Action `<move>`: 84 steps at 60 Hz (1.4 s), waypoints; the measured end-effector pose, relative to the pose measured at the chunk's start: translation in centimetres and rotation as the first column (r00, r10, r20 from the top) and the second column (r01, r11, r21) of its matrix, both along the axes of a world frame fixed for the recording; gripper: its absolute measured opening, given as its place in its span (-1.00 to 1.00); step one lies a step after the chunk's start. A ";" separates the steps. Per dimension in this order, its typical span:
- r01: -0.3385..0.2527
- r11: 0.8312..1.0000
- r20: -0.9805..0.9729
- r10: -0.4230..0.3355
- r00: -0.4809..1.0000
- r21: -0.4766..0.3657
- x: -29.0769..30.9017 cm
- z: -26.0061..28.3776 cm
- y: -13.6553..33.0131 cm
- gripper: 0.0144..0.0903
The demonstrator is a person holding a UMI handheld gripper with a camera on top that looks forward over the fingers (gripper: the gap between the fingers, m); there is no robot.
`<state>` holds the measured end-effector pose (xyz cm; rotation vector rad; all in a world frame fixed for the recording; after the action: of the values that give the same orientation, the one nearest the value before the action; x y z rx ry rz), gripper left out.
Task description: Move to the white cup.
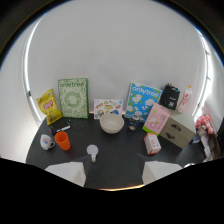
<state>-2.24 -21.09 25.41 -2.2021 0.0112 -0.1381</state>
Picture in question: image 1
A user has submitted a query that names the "orange plastic cup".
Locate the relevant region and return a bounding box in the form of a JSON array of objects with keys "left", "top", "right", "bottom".
[{"left": 54, "top": 131, "right": 72, "bottom": 151}]

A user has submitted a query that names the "orange and white small box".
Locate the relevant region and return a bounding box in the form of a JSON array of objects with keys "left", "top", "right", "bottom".
[{"left": 143, "top": 132, "right": 162, "bottom": 156}]

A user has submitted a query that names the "white mug with print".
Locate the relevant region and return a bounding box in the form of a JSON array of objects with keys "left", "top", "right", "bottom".
[{"left": 39, "top": 133, "right": 56, "bottom": 151}]

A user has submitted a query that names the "black rectangular device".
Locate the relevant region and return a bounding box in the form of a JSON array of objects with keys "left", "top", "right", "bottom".
[{"left": 48, "top": 118, "right": 72, "bottom": 135}]

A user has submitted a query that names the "beige two-drawer cabinet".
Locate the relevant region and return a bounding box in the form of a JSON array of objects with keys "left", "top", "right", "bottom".
[{"left": 158, "top": 109, "right": 197, "bottom": 150}]

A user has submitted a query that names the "pink flower box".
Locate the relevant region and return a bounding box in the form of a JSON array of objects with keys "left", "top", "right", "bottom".
[{"left": 142, "top": 102, "right": 172, "bottom": 136}]

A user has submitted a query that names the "small dark jar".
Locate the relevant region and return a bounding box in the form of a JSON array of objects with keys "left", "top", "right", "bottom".
[{"left": 128, "top": 111, "right": 144, "bottom": 132}]

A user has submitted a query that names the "cream bowl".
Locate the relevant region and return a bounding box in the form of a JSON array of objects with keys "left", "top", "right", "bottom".
[{"left": 99, "top": 113, "right": 125, "bottom": 135}]

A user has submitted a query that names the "yellow chips bag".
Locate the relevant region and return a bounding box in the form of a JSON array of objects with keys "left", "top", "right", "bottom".
[{"left": 35, "top": 88, "right": 64, "bottom": 126}]

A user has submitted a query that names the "red checkered cloth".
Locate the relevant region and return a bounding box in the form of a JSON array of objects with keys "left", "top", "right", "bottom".
[{"left": 195, "top": 114, "right": 216, "bottom": 136}]

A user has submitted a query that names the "blue onlytree box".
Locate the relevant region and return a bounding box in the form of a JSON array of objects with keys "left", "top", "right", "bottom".
[{"left": 125, "top": 82, "right": 163, "bottom": 123}]

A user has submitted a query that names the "green onlytree box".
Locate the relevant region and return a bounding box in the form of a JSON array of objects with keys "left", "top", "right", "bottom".
[{"left": 57, "top": 78, "right": 90, "bottom": 119}]

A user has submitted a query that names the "white picture card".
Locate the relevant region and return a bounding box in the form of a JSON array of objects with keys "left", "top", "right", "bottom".
[{"left": 93, "top": 98, "right": 124, "bottom": 120}]

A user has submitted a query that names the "black pen holder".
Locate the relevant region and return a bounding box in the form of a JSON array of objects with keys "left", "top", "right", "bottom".
[{"left": 158, "top": 83, "right": 181, "bottom": 111}]

